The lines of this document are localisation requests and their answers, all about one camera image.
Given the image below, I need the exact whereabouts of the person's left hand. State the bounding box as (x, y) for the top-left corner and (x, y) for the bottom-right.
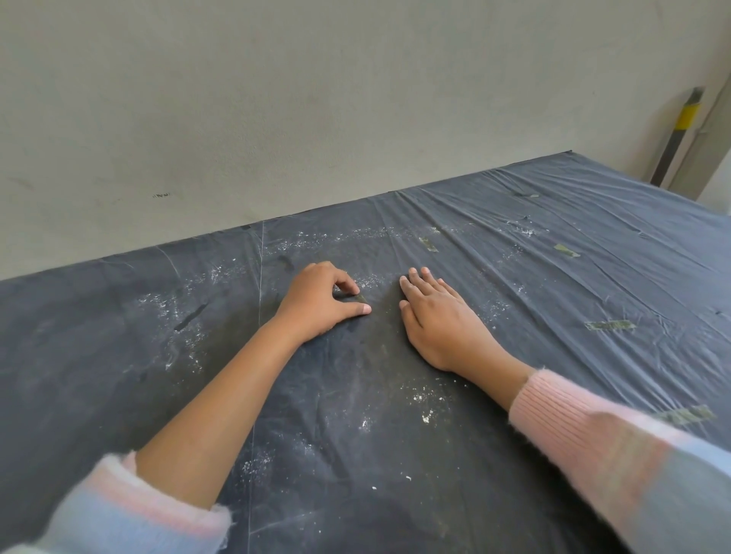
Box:
(273, 261), (373, 344)

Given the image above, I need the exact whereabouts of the person's right hand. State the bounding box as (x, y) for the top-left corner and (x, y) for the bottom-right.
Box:
(398, 266), (505, 375)

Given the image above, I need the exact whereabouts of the person's right forearm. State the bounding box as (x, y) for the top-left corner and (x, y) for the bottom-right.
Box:
(456, 345), (731, 554)

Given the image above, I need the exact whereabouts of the person's left forearm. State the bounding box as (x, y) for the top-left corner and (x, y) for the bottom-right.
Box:
(0, 318), (307, 554)

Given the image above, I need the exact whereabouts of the dark grey covered table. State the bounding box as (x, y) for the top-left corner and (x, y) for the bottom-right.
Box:
(0, 151), (731, 554)

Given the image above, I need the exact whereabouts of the grey pole yellow band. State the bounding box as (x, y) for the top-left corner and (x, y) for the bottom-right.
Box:
(650, 86), (705, 188)

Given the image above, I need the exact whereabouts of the grey wall pipe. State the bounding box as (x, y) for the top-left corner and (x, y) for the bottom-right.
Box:
(668, 71), (731, 201)

